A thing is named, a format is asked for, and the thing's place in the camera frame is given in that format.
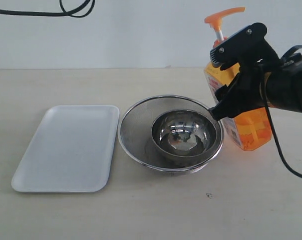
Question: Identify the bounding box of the steel mesh colander bowl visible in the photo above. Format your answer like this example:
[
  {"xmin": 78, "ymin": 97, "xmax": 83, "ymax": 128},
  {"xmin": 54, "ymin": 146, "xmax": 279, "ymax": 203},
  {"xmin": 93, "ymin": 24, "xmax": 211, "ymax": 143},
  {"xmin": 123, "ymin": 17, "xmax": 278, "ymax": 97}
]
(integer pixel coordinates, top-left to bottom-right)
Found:
[{"xmin": 118, "ymin": 94, "xmax": 224, "ymax": 175}]

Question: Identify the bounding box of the white rectangular plastic tray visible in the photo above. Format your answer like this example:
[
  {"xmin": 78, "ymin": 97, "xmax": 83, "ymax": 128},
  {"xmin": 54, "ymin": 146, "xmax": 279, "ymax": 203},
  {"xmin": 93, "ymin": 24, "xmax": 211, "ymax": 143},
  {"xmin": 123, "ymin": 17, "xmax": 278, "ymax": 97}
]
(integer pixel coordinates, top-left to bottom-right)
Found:
[{"xmin": 11, "ymin": 105, "xmax": 120, "ymax": 193}]

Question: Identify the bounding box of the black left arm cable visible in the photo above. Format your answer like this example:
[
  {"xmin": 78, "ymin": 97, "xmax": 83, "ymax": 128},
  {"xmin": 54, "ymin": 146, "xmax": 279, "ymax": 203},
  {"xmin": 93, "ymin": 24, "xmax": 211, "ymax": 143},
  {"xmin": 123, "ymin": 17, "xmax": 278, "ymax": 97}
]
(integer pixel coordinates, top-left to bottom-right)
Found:
[{"xmin": 0, "ymin": 0, "xmax": 96, "ymax": 18}]

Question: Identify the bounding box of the orange pump soap bottle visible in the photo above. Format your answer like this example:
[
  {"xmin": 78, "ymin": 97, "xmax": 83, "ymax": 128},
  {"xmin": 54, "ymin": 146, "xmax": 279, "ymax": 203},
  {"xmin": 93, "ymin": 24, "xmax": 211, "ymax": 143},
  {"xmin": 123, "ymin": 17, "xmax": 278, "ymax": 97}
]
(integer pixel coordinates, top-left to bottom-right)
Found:
[{"xmin": 204, "ymin": 7, "xmax": 272, "ymax": 151}]

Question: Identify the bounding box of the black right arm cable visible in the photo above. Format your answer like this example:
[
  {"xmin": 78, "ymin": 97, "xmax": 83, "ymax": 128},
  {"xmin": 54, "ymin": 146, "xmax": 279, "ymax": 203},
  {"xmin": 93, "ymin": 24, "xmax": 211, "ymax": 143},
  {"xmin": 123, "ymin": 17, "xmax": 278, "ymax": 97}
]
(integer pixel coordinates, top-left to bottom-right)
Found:
[{"xmin": 258, "ymin": 44, "xmax": 302, "ymax": 180}]

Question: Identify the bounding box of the small stainless steel bowl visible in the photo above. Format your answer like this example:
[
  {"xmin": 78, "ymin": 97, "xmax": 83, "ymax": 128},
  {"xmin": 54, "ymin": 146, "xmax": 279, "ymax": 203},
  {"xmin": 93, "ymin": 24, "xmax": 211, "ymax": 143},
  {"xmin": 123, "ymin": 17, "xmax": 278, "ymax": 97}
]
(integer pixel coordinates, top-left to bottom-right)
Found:
[{"xmin": 151, "ymin": 109, "xmax": 217, "ymax": 161}]

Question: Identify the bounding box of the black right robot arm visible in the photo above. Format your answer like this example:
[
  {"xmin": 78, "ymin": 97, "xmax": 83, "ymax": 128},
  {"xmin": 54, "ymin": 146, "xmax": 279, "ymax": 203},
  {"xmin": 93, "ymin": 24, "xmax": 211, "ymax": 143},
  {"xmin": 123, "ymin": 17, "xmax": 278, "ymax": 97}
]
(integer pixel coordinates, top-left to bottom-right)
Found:
[{"xmin": 209, "ymin": 22, "xmax": 302, "ymax": 121}]

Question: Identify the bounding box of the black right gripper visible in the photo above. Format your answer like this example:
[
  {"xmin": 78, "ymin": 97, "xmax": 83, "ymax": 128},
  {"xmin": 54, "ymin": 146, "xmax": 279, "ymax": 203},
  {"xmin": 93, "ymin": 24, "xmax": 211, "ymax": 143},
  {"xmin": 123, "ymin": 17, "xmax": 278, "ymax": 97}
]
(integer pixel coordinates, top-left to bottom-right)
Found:
[{"xmin": 209, "ymin": 22, "xmax": 281, "ymax": 121}]

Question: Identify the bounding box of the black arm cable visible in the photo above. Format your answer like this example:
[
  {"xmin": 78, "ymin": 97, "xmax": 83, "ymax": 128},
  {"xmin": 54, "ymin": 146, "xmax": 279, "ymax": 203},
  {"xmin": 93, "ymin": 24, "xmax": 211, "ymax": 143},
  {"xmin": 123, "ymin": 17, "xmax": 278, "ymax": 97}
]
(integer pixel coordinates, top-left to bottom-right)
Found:
[
  {"xmin": 258, "ymin": 44, "xmax": 302, "ymax": 180},
  {"xmin": 0, "ymin": 0, "xmax": 96, "ymax": 18}
]

